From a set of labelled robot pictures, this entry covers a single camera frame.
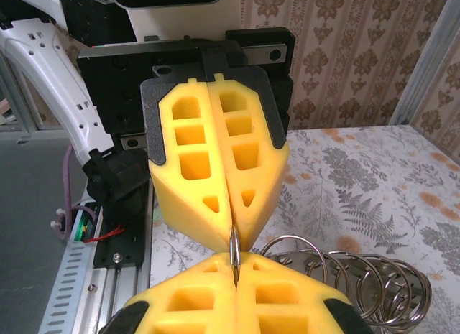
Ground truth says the floral patterned table cover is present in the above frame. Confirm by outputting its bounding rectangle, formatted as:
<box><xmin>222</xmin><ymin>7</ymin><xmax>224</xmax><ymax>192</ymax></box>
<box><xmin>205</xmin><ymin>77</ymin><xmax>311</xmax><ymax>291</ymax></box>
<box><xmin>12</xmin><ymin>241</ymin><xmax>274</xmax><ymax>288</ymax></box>
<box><xmin>149</xmin><ymin>124</ymin><xmax>460</xmax><ymax>334</ymax></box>

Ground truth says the silver split key ring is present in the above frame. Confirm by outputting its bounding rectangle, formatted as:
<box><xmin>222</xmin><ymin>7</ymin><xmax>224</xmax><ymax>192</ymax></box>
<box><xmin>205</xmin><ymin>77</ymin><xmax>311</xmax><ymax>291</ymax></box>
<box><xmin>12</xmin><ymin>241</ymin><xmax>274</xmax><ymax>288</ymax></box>
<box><xmin>229</xmin><ymin>224</ymin><xmax>242</xmax><ymax>288</ymax></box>

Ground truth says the grey metal panel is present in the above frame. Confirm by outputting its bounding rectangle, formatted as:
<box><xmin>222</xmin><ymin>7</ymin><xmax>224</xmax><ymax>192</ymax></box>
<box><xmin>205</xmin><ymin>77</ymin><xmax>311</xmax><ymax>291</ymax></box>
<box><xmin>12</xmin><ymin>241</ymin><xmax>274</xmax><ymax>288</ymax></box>
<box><xmin>0</xmin><ymin>131</ymin><xmax>91</xmax><ymax>334</ymax></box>

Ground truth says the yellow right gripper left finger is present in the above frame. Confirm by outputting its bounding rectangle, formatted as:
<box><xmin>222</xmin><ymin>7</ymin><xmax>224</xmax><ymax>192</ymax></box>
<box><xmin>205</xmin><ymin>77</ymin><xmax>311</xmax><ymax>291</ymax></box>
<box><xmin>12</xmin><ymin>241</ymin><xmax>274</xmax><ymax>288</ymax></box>
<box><xmin>98</xmin><ymin>251</ymin><xmax>238</xmax><ymax>334</ymax></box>

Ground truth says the metal plate with key rings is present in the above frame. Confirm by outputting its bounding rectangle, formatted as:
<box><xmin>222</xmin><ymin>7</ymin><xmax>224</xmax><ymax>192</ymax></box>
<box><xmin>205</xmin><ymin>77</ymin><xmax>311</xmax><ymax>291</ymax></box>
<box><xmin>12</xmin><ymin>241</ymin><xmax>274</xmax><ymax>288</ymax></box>
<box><xmin>258</xmin><ymin>234</ymin><xmax>432</xmax><ymax>330</ymax></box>

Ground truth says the grey slotted cable duct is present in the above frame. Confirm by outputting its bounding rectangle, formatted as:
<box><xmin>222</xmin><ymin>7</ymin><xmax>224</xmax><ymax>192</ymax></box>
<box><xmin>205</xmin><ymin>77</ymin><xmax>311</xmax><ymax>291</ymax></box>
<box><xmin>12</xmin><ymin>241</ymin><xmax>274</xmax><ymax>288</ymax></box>
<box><xmin>37</xmin><ymin>240</ymin><xmax>98</xmax><ymax>334</ymax></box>

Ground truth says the small electronics board with wires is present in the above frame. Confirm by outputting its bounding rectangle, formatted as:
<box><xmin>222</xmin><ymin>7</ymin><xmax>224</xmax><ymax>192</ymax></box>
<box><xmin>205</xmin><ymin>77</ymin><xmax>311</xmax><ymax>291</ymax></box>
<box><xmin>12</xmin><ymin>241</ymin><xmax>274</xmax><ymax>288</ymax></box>
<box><xmin>68</xmin><ymin>200</ymin><xmax>127</xmax><ymax>245</ymax></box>

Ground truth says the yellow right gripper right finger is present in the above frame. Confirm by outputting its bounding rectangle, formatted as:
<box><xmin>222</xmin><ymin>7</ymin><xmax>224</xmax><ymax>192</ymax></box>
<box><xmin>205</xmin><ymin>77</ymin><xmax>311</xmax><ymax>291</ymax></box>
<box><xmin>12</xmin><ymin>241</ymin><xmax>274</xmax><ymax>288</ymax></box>
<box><xmin>235</xmin><ymin>251</ymin><xmax>377</xmax><ymax>334</ymax></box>

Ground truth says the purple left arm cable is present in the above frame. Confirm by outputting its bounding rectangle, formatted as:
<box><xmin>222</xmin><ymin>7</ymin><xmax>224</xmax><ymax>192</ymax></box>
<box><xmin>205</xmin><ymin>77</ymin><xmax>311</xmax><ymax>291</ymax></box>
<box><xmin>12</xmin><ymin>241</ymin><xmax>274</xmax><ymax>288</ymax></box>
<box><xmin>50</xmin><ymin>147</ymin><xmax>98</xmax><ymax>241</ymax></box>

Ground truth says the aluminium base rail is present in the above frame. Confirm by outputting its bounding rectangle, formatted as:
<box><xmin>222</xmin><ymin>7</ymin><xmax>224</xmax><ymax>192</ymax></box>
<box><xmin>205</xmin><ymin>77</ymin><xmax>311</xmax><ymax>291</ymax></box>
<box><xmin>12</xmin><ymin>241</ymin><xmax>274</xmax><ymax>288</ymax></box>
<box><xmin>77</xmin><ymin>190</ymin><xmax>155</xmax><ymax>334</ymax></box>

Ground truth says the aluminium frame post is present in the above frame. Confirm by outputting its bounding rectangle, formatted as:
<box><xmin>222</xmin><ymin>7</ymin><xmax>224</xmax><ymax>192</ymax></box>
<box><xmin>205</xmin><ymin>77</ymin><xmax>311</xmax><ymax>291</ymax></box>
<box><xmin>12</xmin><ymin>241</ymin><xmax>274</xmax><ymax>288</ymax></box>
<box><xmin>390</xmin><ymin>0</ymin><xmax>460</xmax><ymax>126</ymax></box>

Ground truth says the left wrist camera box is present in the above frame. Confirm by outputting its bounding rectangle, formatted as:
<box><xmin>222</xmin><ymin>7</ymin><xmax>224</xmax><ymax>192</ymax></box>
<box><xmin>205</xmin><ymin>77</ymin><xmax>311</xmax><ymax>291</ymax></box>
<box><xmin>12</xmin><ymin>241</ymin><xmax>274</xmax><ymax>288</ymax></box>
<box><xmin>107</xmin><ymin>0</ymin><xmax>240</xmax><ymax>44</ymax></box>

